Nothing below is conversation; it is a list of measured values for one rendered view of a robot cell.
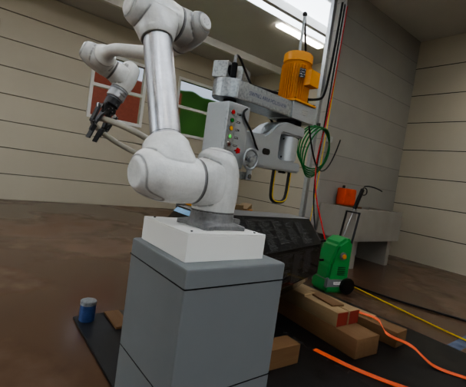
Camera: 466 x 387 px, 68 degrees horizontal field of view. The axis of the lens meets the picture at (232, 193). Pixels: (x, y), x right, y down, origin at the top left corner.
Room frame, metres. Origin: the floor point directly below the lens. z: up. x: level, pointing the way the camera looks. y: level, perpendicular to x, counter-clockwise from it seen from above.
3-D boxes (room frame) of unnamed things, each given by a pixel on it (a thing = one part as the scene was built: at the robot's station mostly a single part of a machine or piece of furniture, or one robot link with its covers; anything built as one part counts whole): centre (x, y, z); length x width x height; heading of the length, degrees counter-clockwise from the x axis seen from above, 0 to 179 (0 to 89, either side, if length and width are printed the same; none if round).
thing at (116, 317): (2.25, 0.64, 0.02); 0.25 x 0.10 x 0.01; 38
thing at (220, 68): (3.17, 0.24, 2.00); 0.20 x 0.18 x 0.15; 38
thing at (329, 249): (3.70, -1.19, 0.43); 0.35 x 0.35 x 0.87; 23
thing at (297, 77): (2.81, -0.38, 1.90); 0.31 x 0.28 x 0.40; 44
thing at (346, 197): (5.41, -1.80, 1.00); 0.50 x 0.22 x 0.33; 128
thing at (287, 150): (2.82, -0.37, 1.34); 0.19 x 0.19 x 0.20
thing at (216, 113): (2.42, 0.05, 1.32); 0.36 x 0.22 x 0.45; 134
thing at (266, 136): (2.62, -0.19, 1.30); 0.74 x 0.23 x 0.49; 134
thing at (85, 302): (2.19, 0.83, 0.08); 0.10 x 0.10 x 0.13
